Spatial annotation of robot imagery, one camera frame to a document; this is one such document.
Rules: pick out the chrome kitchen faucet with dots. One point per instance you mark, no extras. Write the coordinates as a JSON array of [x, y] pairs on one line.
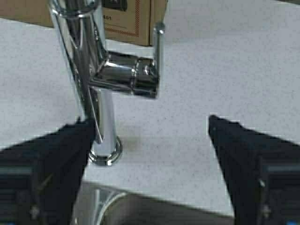
[[96, 73]]

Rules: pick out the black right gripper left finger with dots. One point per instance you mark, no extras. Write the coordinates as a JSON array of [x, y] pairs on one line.
[[40, 178]]

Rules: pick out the stainless steel double sink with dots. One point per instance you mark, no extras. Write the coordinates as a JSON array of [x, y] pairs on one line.
[[100, 205]]

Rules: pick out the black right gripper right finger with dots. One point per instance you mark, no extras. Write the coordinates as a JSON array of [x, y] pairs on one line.
[[261, 172]]

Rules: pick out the brown cardboard box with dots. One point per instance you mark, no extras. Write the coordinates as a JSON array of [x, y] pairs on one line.
[[130, 21]]

